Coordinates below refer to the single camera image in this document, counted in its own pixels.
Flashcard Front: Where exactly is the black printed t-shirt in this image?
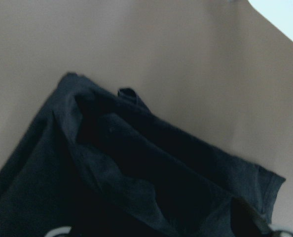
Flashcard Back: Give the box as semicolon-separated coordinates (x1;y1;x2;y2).
0;73;285;237

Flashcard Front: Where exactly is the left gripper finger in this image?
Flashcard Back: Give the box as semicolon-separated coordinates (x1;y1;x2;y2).
231;197;272;237

